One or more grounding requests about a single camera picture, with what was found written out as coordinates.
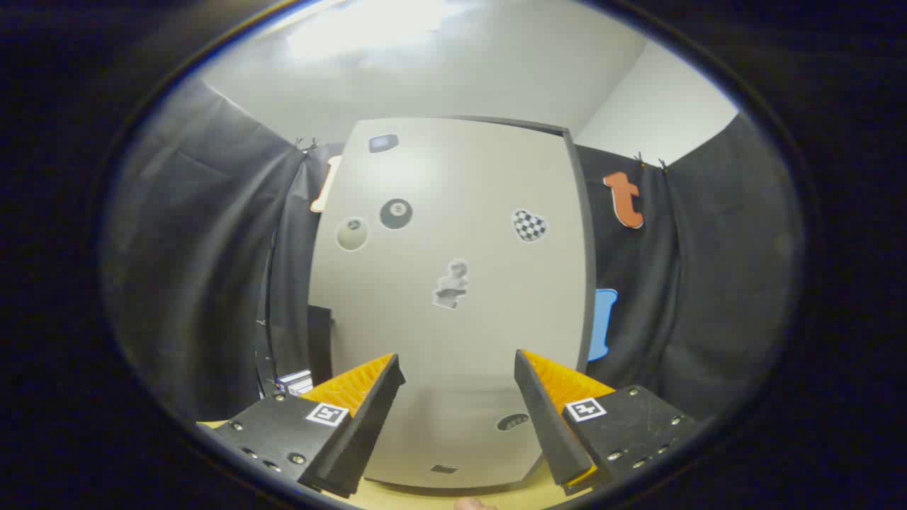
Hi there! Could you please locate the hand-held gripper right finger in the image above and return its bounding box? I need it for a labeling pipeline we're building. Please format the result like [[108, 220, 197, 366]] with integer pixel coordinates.
[[514, 348, 699, 497]]

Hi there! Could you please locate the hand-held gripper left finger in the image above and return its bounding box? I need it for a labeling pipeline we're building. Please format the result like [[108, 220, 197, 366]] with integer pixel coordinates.
[[197, 353, 406, 499]]

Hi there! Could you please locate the black door handle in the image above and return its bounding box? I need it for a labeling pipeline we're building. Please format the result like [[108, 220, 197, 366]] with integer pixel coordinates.
[[308, 305, 334, 387]]

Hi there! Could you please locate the black backdrop stand pole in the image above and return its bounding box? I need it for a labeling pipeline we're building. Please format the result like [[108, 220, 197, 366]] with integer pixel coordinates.
[[264, 230, 278, 397]]

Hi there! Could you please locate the grey cabinet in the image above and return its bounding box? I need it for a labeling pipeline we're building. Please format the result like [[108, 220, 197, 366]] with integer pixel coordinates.
[[425, 115, 597, 373]]

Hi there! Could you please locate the black backdrop cloth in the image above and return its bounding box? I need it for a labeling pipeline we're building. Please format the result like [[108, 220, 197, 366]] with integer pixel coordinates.
[[103, 74, 805, 426]]

